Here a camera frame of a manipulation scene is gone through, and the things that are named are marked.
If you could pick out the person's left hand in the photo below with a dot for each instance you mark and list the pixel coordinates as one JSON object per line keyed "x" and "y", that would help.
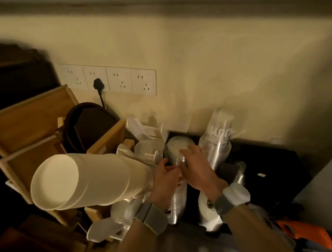
{"x": 163, "y": 185}

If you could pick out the person's right hand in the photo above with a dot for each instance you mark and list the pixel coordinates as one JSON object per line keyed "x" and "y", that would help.
{"x": 201, "y": 173}

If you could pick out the person's right thumb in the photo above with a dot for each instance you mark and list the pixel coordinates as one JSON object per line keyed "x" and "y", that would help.
{"x": 183, "y": 172}

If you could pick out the person's left thumb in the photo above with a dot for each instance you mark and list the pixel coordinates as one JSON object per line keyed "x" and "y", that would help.
{"x": 174, "y": 170}

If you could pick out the stack of clear plastic lids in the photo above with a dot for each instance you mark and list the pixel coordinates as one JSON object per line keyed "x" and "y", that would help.
{"x": 175, "y": 147}

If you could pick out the person's right forearm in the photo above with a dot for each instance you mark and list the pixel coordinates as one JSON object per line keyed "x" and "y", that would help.
{"x": 253, "y": 232}

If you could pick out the person's left forearm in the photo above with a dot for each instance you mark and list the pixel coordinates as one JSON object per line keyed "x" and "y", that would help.
{"x": 138, "y": 245}

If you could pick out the pile of white plastic holders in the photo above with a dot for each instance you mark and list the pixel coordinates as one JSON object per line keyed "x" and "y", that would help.
{"x": 144, "y": 142}

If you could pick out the stack of printed clear cups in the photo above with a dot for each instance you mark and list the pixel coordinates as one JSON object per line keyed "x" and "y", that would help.
{"x": 218, "y": 138}

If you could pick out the grey left wristband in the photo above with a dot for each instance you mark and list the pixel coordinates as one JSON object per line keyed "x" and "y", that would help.
{"x": 152, "y": 217}

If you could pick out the grey white right wristband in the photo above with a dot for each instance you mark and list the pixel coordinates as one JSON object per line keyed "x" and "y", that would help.
{"x": 231, "y": 198}

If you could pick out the stack of small clear cups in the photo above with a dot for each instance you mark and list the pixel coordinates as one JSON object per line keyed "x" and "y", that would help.
{"x": 239, "y": 175}

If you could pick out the white plastic lid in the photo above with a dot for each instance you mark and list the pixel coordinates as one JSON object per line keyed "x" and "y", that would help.
{"x": 103, "y": 230}
{"x": 123, "y": 210}

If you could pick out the wooden holder box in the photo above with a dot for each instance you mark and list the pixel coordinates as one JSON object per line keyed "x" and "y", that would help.
{"x": 109, "y": 140}

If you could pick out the black organizer box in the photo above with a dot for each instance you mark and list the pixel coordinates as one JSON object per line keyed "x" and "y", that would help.
{"x": 266, "y": 169}

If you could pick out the stack of white paper cups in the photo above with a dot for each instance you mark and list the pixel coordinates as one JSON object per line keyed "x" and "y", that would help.
{"x": 86, "y": 179}

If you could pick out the dark round tray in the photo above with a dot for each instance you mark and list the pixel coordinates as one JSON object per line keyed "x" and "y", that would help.
{"x": 91, "y": 126}

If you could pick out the orange tool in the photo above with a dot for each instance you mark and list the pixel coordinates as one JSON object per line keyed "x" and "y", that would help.
{"x": 305, "y": 231}

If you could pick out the white appliance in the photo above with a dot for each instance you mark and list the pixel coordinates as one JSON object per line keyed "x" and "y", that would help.
{"x": 325, "y": 194}

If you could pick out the small wooden tray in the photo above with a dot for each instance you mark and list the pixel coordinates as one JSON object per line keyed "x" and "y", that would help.
{"x": 22, "y": 169}

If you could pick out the large wooden tray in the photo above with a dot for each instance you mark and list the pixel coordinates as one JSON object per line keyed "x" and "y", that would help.
{"x": 28, "y": 119}

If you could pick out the white wall socket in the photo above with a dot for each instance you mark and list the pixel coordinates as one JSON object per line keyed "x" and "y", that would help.
{"x": 72, "y": 77}
{"x": 143, "y": 82}
{"x": 90, "y": 74}
{"x": 119, "y": 79}

